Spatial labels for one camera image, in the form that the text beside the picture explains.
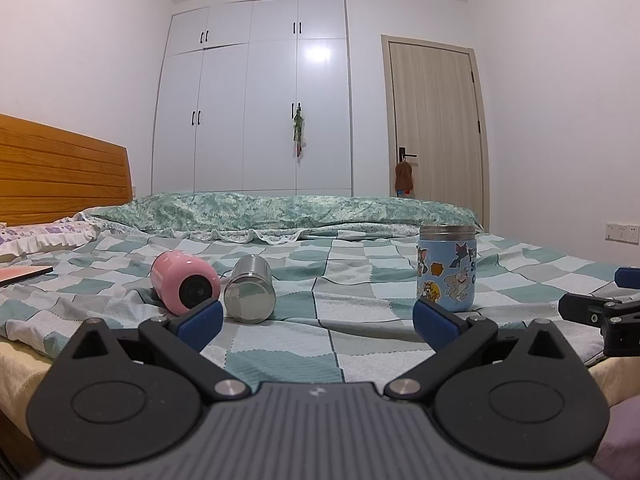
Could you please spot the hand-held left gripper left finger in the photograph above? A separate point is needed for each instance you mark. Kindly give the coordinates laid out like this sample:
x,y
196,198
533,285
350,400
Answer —
x,y
202,322

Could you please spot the checkered bed sheet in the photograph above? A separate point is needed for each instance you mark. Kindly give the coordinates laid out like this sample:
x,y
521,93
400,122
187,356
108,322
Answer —
x,y
320,280

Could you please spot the flat pink book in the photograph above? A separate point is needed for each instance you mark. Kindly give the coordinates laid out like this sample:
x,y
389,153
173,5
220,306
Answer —
x,y
22,274

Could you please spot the white wardrobe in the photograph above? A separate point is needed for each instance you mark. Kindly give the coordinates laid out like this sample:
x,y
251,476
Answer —
x,y
250,110

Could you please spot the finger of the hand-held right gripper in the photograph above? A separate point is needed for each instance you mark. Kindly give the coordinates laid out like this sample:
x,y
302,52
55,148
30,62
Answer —
x,y
585,309
628,277

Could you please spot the purple floral pillow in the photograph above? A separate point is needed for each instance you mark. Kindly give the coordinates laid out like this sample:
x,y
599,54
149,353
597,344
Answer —
x,y
35,237

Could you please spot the wooden headboard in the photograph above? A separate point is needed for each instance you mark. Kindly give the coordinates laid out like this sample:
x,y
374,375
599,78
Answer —
x,y
60,175

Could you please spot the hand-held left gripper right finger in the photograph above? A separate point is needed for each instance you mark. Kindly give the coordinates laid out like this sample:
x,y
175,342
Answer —
x,y
435,327

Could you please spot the brown hanging cloth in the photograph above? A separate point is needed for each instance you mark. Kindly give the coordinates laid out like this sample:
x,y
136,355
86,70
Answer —
x,y
403,177

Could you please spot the purple cloth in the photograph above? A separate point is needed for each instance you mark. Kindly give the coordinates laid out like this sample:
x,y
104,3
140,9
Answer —
x,y
620,440

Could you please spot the hanging plant ornament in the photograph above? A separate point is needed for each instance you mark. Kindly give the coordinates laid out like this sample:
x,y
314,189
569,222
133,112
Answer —
x,y
298,130

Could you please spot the pink cup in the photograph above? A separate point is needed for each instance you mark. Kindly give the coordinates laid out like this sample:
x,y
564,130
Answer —
x,y
182,280

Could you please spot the beige door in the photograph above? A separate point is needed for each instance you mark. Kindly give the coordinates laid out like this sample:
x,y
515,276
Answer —
x,y
435,120

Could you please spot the green floral quilt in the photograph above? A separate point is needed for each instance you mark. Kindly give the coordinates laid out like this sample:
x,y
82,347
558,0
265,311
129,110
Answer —
x,y
280,212

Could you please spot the blue cartoon sticker cup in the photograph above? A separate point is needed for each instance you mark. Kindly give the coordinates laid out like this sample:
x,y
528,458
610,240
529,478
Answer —
x,y
446,270

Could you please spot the stainless steel cup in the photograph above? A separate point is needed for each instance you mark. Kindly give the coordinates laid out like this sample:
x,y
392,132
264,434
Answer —
x,y
249,292

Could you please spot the white wall socket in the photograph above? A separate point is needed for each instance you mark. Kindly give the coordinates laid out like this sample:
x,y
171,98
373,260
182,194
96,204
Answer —
x,y
622,232

